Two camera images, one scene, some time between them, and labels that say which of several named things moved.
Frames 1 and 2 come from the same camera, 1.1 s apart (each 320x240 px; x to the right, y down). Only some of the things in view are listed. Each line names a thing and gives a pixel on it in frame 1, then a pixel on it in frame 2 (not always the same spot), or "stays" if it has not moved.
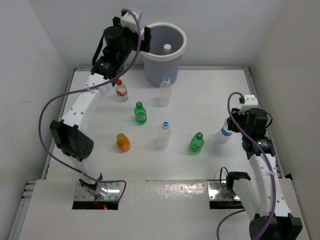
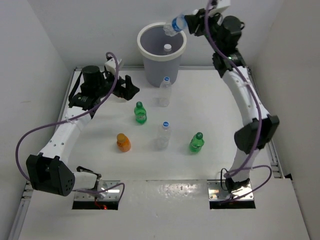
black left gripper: x=133 y=35 -> x=127 y=91
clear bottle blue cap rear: x=165 y=92 stays
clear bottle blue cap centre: x=164 y=135 stays
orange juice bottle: x=123 y=143 stays
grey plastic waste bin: x=167 y=43 stays
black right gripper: x=232 y=126 -> x=196 y=22
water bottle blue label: x=225 y=133 -> x=178 y=23
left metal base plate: x=113 y=192 stays
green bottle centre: x=140 y=113 stays
